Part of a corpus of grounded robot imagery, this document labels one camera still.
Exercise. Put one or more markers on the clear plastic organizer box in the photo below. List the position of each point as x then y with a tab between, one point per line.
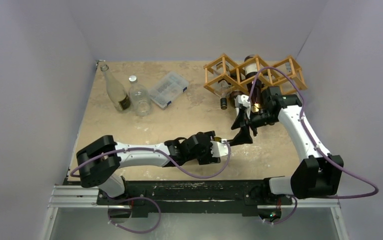
168	89

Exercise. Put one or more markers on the clear squat glass bottle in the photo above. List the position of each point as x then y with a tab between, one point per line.
139	97

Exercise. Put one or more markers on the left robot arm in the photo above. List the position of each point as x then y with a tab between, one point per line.
98	161

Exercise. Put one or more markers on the clear tall glass bottle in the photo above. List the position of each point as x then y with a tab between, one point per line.
115	90

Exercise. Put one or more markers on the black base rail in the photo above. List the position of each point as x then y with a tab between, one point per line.
244	197

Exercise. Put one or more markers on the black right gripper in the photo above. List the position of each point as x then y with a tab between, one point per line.
264	117

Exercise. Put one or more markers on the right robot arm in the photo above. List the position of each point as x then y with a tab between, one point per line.
318	174

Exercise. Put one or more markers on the brown bottle gold neck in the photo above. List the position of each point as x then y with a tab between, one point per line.
254	87

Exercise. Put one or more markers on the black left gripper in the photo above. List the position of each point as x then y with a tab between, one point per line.
208	157

